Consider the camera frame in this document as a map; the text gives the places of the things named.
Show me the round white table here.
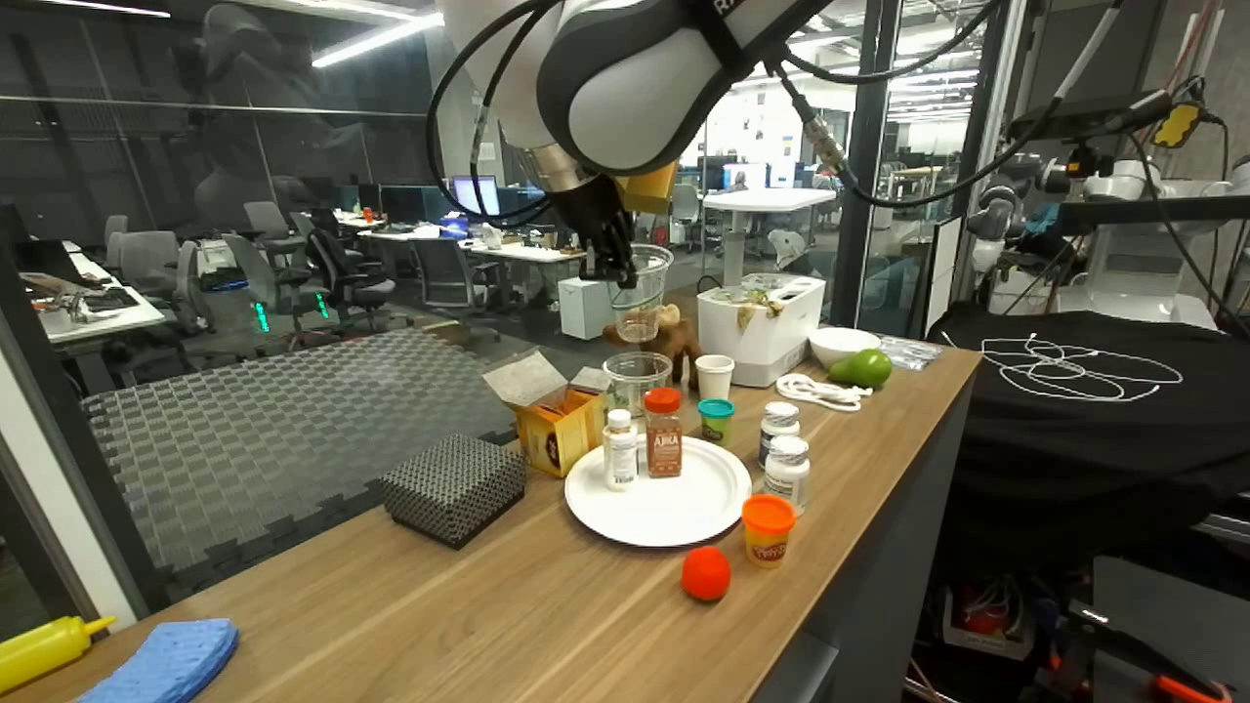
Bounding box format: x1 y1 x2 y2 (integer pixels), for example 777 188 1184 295
699 188 842 286

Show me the yellow mustard bottle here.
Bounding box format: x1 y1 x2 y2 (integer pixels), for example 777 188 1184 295
0 613 118 693

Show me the dark building pillar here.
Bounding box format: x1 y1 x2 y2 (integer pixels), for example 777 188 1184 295
833 0 906 329

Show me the green fruit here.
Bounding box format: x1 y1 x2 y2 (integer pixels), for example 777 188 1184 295
828 344 898 395

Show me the white paper cup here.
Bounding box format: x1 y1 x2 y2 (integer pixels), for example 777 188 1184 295
692 352 739 402

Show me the grey foam floor mat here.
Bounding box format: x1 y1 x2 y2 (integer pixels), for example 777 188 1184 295
79 322 578 601

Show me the white bowl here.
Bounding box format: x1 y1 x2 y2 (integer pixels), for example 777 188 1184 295
804 322 888 374

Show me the long white office desk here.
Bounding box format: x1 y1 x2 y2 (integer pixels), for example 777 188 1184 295
355 217 588 286

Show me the thin white cable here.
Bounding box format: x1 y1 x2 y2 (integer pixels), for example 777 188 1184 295
977 329 1186 407

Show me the white pill bottle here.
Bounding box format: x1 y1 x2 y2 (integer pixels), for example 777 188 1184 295
759 396 804 467
763 432 811 507

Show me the white paper plate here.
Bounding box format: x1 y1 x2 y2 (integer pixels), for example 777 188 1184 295
559 432 759 551

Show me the black table cloth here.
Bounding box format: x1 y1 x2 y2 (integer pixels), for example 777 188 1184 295
933 304 1250 521

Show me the brown moose plush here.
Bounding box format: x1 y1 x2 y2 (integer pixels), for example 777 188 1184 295
610 299 704 369

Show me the clear plastic cup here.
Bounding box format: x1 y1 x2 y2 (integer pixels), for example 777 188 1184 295
597 348 677 420
605 239 681 344

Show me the white countertop appliance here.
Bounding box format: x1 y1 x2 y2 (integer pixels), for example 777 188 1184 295
694 270 828 391

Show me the white storage box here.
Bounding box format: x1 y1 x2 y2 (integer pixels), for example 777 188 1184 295
553 272 615 344

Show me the spice bottle orange cap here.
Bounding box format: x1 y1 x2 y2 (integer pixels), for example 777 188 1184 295
640 383 687 478

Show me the small white bottle green label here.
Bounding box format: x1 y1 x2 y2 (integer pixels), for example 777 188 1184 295
601 407 643 490

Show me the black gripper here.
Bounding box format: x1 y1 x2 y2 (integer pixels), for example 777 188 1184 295
544 171 640 288

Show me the teal lid dough can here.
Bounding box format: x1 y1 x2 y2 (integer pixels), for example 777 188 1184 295
692 395 739 445

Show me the red plush ball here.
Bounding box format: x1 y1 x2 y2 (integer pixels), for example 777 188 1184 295
681 542 739 609

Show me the coiled white cable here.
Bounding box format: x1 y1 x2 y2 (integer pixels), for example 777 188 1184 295
774 369 875 416

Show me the grey foam tile stack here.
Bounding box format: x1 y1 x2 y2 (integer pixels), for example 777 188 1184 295
377 438 531 551

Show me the orange lid yellow dough can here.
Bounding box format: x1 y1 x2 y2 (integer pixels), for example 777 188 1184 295
739 488 799 566

